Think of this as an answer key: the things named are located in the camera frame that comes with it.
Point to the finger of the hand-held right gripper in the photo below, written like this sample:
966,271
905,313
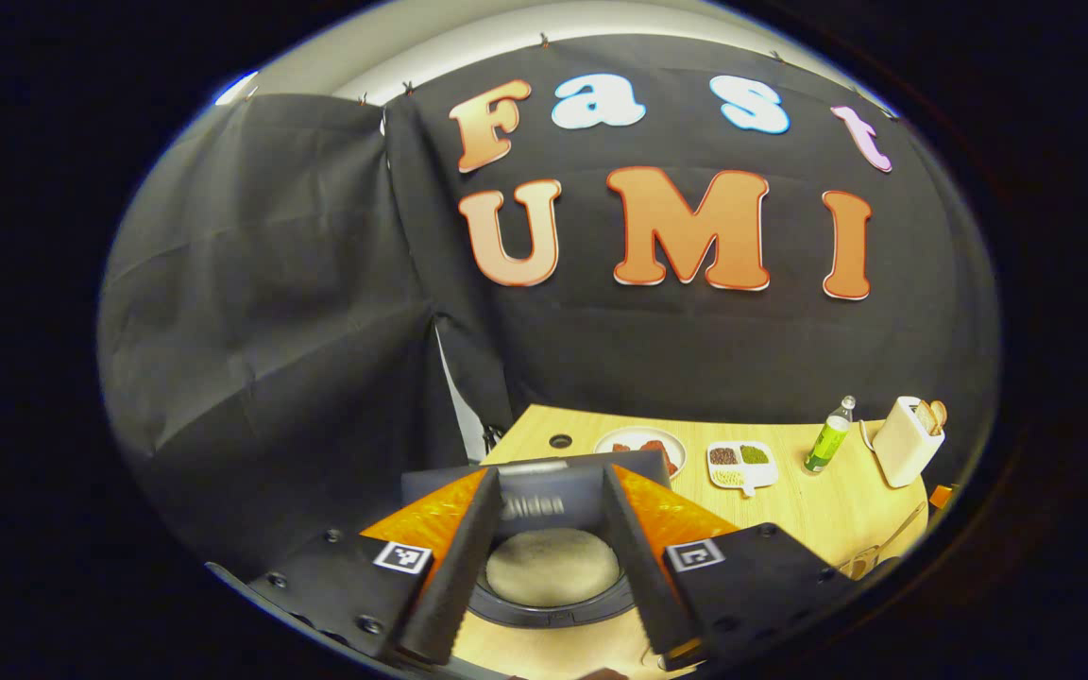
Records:
943,497

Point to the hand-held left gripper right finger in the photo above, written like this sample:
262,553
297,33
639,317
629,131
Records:
643,557

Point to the wooden spoon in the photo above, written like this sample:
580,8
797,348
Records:
898,531

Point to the white toaster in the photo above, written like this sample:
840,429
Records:
898,449

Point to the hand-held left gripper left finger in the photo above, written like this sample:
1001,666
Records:
459,576

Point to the black backdrop cloth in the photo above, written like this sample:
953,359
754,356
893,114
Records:
270,302

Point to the white divided grain dish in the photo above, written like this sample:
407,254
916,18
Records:
740,465

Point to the toast bread slices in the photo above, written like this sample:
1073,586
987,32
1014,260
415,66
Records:
931,416

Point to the white rice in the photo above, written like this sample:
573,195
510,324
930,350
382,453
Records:
552,567

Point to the row of cloth clips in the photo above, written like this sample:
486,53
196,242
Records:
544,41

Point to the white round plate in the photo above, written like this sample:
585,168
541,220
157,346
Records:
643,434

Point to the green drink bottle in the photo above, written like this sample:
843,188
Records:
825,444

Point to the dark grey rice cooker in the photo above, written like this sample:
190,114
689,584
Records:
553,496

